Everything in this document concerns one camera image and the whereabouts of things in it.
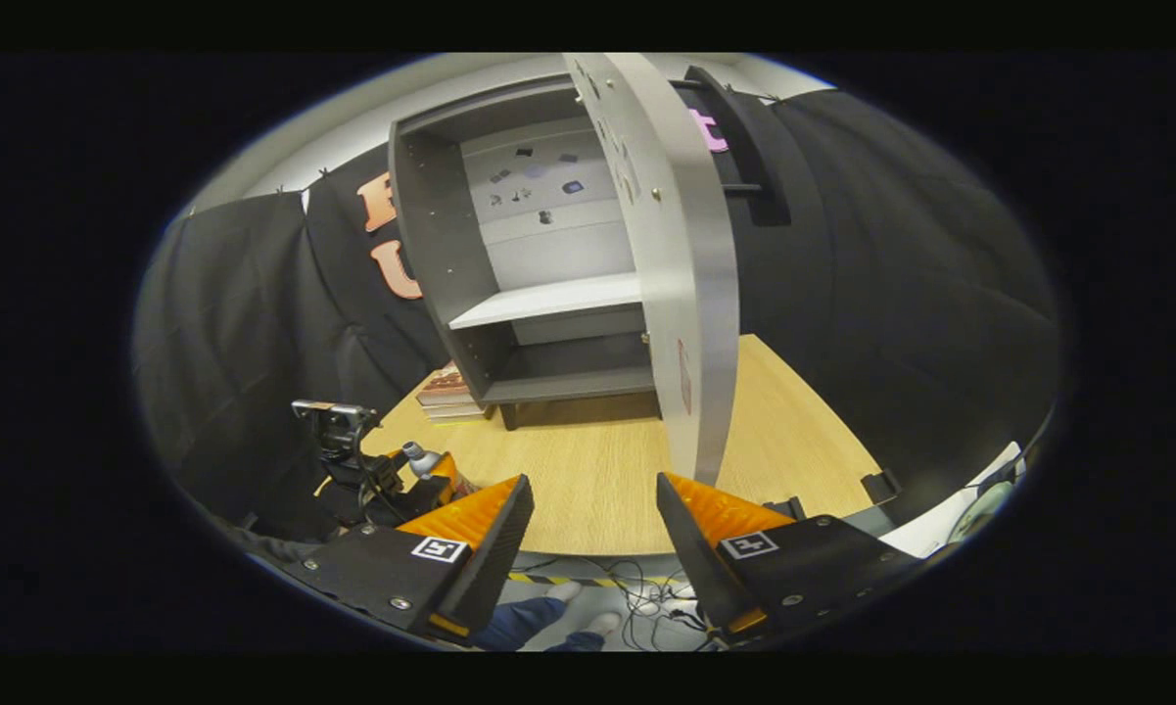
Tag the red cover book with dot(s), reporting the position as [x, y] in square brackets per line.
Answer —
[446, 384]

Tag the white shoe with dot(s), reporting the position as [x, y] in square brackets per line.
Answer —
[605, 622]
[564, 590]

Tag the grey cabinet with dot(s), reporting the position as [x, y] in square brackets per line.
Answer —
[431, 245]

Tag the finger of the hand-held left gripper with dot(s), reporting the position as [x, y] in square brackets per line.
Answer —
[448, 468]

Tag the beige cabinet door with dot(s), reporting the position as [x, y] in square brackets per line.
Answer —
[690, 294]

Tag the pale green object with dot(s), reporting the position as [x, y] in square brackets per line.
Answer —
[979, 509]

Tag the person's leg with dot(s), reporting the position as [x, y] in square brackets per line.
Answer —
[578, 642]
[509, 622]

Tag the white board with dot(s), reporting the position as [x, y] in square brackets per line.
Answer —
[925, 534]

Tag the black backdrop cloth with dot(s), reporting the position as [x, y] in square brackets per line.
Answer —
[891, 294]

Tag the black table clamp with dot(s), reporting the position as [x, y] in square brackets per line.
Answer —
[881, 487]
[788, 507]

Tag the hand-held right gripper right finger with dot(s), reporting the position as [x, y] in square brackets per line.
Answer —
[813, 568]

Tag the yellow black hazard tape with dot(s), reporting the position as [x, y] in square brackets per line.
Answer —
[607, 582]

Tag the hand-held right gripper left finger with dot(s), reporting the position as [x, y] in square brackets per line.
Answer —
[421, 578]

